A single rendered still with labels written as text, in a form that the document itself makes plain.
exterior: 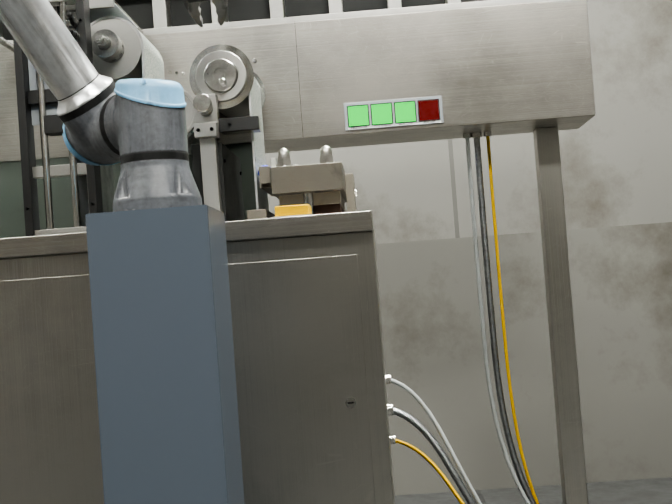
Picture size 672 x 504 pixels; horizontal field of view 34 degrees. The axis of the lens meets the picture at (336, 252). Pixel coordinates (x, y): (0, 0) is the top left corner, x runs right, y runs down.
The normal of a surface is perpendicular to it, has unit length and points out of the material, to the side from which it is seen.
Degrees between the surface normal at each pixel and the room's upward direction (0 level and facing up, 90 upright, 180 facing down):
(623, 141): 90
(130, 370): 90
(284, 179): 90
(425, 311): 90
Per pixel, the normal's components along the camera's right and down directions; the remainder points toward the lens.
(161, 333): -0.04, -0.03
